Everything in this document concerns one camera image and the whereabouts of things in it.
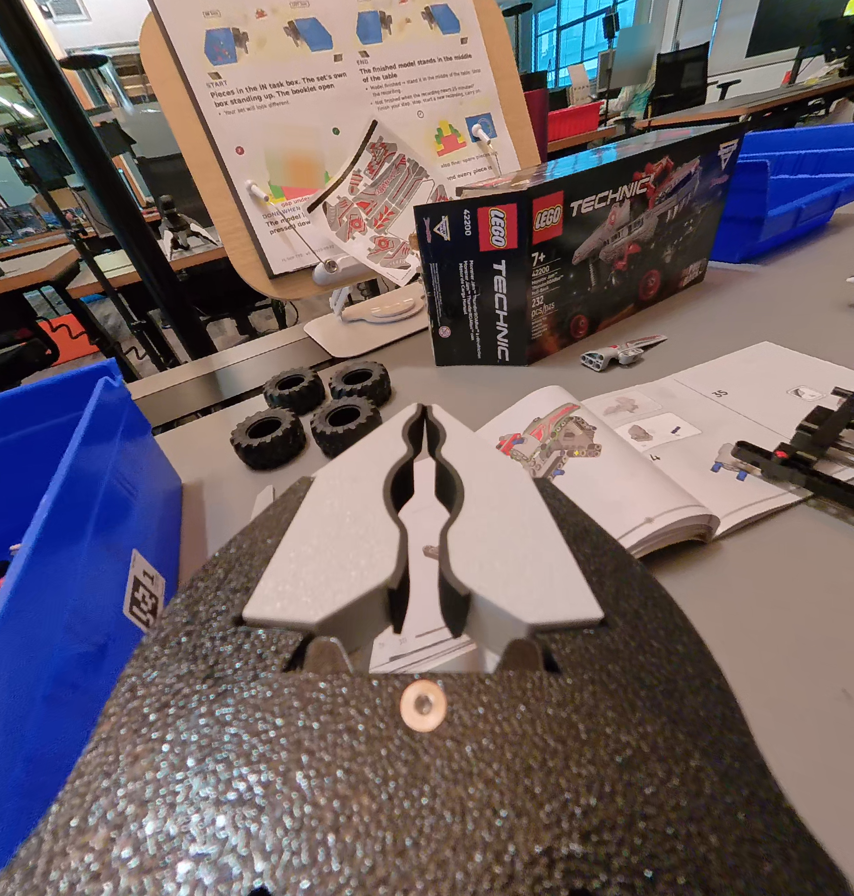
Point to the background long desk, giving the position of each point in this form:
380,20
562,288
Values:
748,105

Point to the red storage bin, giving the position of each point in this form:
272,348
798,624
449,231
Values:
574,122

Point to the white board stand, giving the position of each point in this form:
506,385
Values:
371,329

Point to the grey and red panel piece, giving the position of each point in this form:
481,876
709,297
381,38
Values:
619,353

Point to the wooden instruction board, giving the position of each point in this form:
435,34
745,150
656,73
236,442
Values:
294,91

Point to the open instruction booklet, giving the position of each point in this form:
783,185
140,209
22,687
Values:
678,455

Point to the black metal post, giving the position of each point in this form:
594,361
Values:
70,119

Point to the black toy set box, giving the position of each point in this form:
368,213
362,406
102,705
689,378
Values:
608,231

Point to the black toy tire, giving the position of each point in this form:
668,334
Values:
362,383
267,442
294,392
346,428

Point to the black and blue brick chassis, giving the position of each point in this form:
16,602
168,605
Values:
804,455

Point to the plain blue storage bin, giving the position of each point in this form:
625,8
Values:
797,189

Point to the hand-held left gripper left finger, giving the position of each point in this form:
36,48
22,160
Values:
329,553

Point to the grey and red sticker sheet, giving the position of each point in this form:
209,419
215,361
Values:
378,203

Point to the background wooden table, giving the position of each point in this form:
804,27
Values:
119,266

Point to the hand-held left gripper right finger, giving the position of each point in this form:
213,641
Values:
518,560

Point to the black office chair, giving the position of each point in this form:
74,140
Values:
678,73

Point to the grey desk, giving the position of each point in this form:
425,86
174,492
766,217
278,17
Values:
783,595

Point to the black camera tripod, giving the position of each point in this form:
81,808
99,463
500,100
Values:
42,161

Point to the blue storage bin with tag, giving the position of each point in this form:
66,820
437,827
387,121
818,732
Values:
70,560

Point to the small black tripod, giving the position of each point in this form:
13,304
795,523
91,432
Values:
178,224

